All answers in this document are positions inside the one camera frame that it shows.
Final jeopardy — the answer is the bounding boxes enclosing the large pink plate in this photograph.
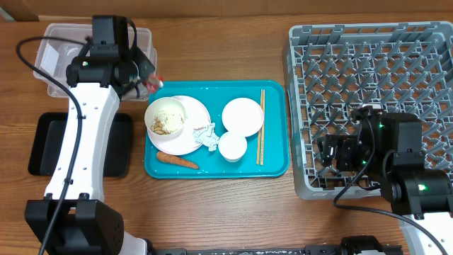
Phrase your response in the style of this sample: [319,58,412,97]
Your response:
[144,96,211,156]

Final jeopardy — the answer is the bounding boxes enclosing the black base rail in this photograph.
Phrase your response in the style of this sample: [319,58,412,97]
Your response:
[149,244,344,255]

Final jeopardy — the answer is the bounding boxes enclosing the orange carrot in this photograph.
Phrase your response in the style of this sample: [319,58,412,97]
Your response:
[156,152,200,169]

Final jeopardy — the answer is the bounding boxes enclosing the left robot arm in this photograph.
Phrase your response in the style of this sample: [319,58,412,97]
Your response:
[25,16,154,254]

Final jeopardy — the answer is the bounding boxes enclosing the clear plastic bin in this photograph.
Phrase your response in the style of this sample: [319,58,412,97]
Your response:
[33,23,157,101]

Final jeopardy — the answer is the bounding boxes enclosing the red foil wrapper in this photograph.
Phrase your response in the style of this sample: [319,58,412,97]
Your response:
[144,74,164,94]

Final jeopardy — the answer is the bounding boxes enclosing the wooden chopstick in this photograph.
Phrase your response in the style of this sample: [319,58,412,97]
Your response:
[256,89,265,165]
[260,89,265,166]

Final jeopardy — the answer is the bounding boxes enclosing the white napkin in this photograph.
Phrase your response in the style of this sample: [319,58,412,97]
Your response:
[193,123,219,152]

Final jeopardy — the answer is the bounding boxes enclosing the white cup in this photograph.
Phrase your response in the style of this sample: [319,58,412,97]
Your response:
[218,132,248,162]

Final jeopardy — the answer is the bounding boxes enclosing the grey dishwasher rack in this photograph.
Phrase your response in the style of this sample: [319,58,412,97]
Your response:
[282,21,452,200]

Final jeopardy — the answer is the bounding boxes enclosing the left wooden chopstick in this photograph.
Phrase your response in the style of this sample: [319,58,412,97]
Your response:
[256,89,265,165]

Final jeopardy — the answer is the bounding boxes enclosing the right wooden chopstick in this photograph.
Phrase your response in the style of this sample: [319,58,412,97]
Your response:
[260,89,265,166]

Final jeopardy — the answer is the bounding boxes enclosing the teal serving tray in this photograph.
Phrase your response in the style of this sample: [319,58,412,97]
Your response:
[144,80,289,179]

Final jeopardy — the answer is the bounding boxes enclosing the small pink bowl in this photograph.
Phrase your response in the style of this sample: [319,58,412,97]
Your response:
[222,98,265,137]

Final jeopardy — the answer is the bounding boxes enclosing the cream bowl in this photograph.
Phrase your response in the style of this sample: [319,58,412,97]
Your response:
[144,97,186,138]

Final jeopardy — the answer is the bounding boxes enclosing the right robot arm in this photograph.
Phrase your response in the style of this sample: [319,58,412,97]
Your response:
[317,106,452,254]

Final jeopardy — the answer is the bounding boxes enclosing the black tray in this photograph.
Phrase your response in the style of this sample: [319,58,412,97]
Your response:
[28,112,133,177]

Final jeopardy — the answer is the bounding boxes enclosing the rice and food scraps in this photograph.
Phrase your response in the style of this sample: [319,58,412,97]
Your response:
[151,110,185,135]

